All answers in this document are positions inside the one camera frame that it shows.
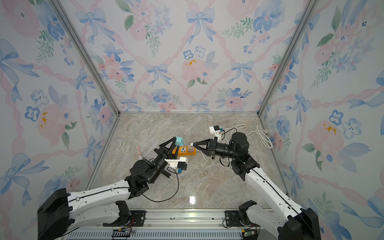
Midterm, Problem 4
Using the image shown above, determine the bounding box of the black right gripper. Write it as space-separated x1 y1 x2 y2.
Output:
194 137 238 161

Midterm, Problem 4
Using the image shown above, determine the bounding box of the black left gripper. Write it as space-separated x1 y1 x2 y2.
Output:
148 138 179 185

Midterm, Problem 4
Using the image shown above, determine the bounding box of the teal charger adapter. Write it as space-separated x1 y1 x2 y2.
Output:
175 137 185 147

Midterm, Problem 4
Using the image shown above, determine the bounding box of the white charging cable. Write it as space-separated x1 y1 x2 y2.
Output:
167 143 250 184

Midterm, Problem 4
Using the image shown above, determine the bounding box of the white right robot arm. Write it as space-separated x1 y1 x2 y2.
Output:
193 132 321 240

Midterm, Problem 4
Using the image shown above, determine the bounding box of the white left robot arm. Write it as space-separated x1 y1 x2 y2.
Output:
38 137 184 240

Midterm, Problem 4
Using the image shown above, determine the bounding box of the orange power strip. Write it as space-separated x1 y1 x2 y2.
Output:
173 146 196 157

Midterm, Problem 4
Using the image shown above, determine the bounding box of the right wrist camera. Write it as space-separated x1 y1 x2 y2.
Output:
209 125 225 140

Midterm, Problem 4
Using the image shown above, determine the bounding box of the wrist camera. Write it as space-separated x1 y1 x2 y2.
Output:
209 125 225 140
165 157 188 174

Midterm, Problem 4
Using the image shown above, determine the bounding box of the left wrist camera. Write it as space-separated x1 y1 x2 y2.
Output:
165 157 188 174

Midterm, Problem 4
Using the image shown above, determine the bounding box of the white power strip cord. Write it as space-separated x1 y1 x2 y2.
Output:
223 123 274 150

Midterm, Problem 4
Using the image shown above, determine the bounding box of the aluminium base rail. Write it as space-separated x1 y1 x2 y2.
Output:
53 208 313 240

